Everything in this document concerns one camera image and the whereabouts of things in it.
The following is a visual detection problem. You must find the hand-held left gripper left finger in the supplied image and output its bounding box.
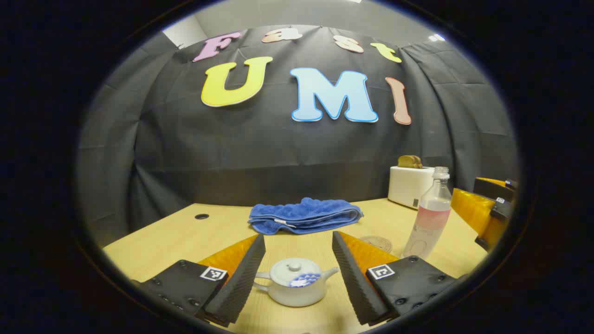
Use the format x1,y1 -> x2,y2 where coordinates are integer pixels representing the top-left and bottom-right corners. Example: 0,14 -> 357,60
132,233 -> 266,328

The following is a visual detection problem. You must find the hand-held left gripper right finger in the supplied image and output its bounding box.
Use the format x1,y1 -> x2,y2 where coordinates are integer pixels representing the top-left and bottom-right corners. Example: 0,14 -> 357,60
331,231 -> 460,327

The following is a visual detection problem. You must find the clear water bottle pink label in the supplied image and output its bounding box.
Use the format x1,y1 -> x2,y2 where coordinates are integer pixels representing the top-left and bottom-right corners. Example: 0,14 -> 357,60
401,167 -> 453,260

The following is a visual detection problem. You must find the round wooden coaster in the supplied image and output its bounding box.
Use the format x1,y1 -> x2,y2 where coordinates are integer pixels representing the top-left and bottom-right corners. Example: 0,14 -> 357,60
360,236 -> 393,254

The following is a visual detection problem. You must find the white teacup lid blue print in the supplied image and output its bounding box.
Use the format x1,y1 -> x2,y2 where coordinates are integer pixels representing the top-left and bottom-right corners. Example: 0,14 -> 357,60
270,258 -> 322,288

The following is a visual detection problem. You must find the white ceramic teacup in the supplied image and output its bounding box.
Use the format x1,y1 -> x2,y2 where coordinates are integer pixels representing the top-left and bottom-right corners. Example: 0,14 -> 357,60
253,264 -> 339,308

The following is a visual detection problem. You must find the white toaster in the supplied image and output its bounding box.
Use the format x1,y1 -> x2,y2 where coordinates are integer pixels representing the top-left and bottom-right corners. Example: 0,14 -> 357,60
387,166 -> 437,210

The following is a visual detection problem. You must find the blue folded towel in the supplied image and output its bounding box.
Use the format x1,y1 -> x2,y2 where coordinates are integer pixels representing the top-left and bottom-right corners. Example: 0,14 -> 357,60
247,197 -> 364,235

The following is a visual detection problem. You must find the black backdrop cloth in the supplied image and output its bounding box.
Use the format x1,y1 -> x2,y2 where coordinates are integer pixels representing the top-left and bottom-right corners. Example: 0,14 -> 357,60
77,26 -> 519,246

